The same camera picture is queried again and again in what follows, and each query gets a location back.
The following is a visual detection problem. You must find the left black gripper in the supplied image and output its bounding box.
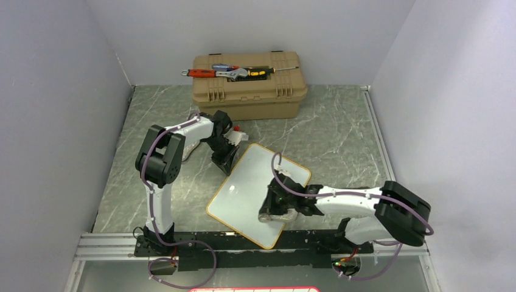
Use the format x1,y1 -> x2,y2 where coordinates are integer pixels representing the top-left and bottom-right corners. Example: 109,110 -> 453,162
204,136 -> 239,176

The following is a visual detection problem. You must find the grey mesh scrubbing pad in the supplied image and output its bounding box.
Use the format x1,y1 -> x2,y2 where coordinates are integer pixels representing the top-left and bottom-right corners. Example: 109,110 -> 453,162
258,209 -> 298,223

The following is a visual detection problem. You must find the yellow framed whiteboard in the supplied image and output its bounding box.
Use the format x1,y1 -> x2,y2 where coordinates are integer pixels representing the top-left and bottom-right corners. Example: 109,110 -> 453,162
206,143 -> 285,249

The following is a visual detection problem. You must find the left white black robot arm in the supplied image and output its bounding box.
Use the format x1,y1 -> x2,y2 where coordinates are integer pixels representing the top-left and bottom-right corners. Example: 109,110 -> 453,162
135,111 -> 239,256

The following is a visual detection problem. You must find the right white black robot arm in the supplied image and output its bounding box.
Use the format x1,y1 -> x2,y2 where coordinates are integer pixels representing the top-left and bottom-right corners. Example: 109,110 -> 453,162
258,175 -> 434,252

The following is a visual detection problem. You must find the grey scrubbing pad left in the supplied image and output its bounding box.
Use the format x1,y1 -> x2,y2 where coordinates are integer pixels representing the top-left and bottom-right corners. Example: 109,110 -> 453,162
181,141 -> 200,163

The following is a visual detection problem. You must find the tan plastic toolbox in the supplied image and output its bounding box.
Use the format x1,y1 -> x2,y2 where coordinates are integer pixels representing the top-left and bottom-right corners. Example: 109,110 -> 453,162
192,51 -> 308,120

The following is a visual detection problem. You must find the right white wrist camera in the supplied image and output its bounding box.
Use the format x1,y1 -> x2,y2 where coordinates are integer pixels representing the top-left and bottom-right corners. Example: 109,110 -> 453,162
276,166 -> 291,176

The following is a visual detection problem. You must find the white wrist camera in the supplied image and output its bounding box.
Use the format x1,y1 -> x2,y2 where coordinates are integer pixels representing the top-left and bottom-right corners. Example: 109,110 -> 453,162
225,125 -> 249,145
276,166 -> 291,176

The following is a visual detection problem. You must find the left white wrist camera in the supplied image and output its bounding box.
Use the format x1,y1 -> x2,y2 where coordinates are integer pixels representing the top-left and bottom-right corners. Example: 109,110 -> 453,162
225,125 -> 249,145

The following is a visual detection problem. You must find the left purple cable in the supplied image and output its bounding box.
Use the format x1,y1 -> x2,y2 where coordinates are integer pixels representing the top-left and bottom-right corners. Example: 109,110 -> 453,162
140,111 -> 218,290

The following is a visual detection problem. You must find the black aluminium base frame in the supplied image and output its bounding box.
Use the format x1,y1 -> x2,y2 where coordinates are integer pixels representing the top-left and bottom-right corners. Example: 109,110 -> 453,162
74,229 -> 430,271

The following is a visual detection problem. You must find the red handled adjustable wrench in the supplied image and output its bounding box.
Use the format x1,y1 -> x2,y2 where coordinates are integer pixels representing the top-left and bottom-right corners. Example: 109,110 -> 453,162
181,68 -> 249,80

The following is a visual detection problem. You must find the yellow black handled screwdriver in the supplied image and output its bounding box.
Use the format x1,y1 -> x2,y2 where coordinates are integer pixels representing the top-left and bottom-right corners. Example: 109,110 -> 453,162
246,66 -> 299,77

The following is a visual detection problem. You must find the blue red handled screwdriver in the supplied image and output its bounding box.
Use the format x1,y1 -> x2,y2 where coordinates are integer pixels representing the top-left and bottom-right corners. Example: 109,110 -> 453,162
212,64 -> 242,71

